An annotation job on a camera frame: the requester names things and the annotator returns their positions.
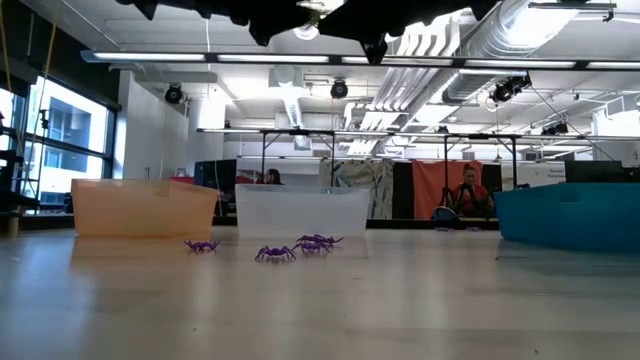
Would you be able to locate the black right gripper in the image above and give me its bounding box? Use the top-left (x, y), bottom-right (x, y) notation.
top-left (318, 0), bottom-right (501, 66)

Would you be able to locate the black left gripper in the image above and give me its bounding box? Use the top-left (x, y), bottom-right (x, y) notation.
top-left (115, 0), bottom-right (315, 48)

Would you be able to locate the clear plastic bin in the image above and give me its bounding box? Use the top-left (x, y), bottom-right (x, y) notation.
top-left (235, 183), bottom-right (373, 239)

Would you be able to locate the overhead light bar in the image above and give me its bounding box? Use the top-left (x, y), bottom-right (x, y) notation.
top-left (79, 48), bottom-right (640, 71)

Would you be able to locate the patterned cloth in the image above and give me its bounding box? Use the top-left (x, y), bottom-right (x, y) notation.
top-left (319, 158), bottom-right (395, 220)

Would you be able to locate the black monitor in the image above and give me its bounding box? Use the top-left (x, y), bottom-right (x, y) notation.
top-left (564, 159), bottom-right (624, 184)
top-left (193, 159), bottom-right (238, 192)

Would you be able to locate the orange cloth backdrop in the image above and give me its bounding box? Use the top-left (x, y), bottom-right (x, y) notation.
top-left (411, 159), bottom-right (484, 220)

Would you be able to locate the blue round object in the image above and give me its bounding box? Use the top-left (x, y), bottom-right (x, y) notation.
top-left (432, 206), bottom-right (460, 229)

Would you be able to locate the white sign board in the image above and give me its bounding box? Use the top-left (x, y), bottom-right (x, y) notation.
top-left (501, 161), bottom-right (567, 190)

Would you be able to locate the orange plastic bin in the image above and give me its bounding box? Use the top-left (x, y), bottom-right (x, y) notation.
top-left (70, 178), bottom-right (220, 239)

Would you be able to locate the teal plastic bin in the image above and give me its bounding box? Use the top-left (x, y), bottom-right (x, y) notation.
top-left (493, 182), bottom-right (640, 253)

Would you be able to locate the white cable coil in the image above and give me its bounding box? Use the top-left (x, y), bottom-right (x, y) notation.
top-left (292, 22), bottom-right (321, 41)

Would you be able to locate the black metal station frame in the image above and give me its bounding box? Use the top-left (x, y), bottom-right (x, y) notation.
top-left (259, 128), bottom-right (337, 187)
top-left (443, 132), bottom-right (521, 190)

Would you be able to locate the silver air duct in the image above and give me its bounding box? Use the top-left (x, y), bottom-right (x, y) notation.
top-left (442, 0), bottom-right (581, 105)

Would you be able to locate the black aluminium table frame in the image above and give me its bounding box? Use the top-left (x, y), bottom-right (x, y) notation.
top-left (19, 213), bottom-right (501, 232)

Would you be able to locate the yellow cable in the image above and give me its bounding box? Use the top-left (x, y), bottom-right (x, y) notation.
top-left (0, 4), bottom-right (57, 151)

